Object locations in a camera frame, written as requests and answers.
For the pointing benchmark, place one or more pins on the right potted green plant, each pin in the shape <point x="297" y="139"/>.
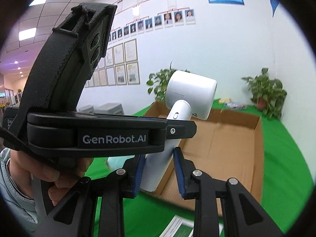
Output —
<point x="267" y="94"/>

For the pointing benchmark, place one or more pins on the grey office printer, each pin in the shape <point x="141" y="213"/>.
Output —
<point x="106" y="109"/>

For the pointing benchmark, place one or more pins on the person's left hand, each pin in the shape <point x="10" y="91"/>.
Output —
<point x="23" y="167"/>

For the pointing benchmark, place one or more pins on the light blue jacket sleeve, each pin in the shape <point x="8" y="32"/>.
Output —
<point x="22" y="207"/>

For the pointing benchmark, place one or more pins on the white green medicine box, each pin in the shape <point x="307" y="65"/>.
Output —
<point x="178" y="227"/>

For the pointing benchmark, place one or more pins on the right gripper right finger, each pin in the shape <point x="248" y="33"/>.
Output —
<point x="242" y="213"/>

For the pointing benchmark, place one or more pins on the left potted green plant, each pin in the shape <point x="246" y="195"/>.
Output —
<point x="157" y="83"/>

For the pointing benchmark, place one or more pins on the framed certificates on wall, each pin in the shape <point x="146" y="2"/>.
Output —
<point x="119" y="67"/>

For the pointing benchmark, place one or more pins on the large open cardboard box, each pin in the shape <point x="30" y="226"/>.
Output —
<point x="228" y="144"/>

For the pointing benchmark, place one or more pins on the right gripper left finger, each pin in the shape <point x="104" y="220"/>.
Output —
<point x="75" y="214"/>

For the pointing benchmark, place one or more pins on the white hair dryer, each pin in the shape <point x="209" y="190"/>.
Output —
<point x="187" y="95"/>

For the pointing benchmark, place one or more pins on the green table cloth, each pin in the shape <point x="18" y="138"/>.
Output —
<point x="286" y="187"/>

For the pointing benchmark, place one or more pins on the potted green plant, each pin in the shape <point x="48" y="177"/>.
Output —
<point x="157" y="83"/>
<point x="267" y="94"/>

